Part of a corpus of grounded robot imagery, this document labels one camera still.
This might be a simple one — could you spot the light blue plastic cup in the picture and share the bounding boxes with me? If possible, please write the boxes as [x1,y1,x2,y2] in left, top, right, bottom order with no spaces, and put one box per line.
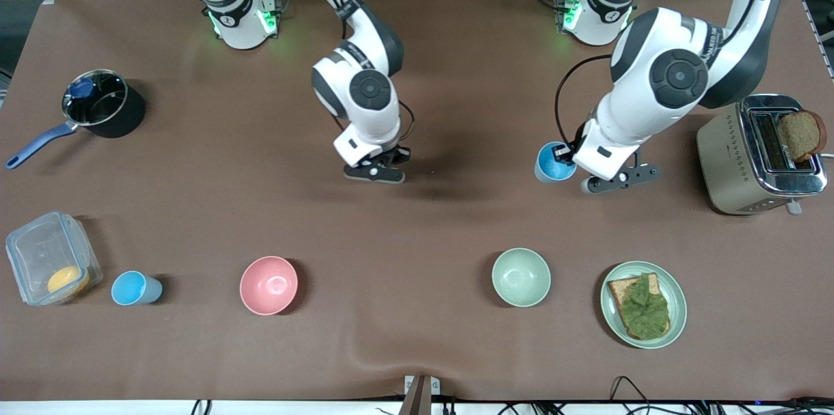
[111,270,164,306]
[534,141,578,184]

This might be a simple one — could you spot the brown table cloth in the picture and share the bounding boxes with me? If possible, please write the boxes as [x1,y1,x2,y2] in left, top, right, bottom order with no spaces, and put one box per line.
[0,0,834,403]

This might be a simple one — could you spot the pale green bowl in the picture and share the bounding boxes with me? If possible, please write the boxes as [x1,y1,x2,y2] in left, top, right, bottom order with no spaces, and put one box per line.
[491,247,552,308]

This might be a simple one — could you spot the toast bread slice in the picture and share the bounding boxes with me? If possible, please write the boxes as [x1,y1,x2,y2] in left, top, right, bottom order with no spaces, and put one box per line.
[607,274,672,341]

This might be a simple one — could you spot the beige metal toaster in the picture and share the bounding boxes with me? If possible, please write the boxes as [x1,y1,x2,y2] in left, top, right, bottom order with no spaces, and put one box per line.
[696,94,829,216]

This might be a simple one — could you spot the green lettuce leaf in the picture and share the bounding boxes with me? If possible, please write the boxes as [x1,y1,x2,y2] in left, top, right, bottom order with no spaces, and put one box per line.
[617,274,670,339]

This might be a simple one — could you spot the pink bowl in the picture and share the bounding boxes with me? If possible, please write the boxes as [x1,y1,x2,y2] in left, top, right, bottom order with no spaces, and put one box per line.
[239,255,299,316]

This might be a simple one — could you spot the pale green plate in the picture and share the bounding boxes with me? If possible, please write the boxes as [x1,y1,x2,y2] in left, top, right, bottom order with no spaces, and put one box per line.
[600,261,687,350]

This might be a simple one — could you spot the brown bread slice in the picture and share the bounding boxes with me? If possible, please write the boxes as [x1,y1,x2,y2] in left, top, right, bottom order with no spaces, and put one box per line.
[777,110,827,163]

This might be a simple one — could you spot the glass pan lid blue knob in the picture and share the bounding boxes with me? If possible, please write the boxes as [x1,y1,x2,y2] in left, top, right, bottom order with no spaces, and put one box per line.
[62,70,128,127]

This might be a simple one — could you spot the orange round food piece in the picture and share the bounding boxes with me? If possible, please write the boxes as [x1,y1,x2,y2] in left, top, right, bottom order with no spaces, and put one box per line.
[47,265,90,295]

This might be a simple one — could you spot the clear plastic food container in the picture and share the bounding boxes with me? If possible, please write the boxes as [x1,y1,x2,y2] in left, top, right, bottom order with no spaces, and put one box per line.
[5,210,104,306]

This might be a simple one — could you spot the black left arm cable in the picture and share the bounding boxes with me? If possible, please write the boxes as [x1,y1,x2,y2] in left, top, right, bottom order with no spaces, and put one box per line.
[554,53,613,149]

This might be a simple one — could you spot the black looped cable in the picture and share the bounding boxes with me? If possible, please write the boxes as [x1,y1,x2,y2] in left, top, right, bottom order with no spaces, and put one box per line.
[609,376,652,406]

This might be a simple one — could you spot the grey metal bracket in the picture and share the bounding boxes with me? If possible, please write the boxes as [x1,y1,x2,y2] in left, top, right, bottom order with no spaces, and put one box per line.
[404,375,441,415]

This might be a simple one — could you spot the black saucepan with blue handle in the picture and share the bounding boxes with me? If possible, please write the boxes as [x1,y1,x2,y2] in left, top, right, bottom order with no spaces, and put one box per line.
[5,70,146,170]

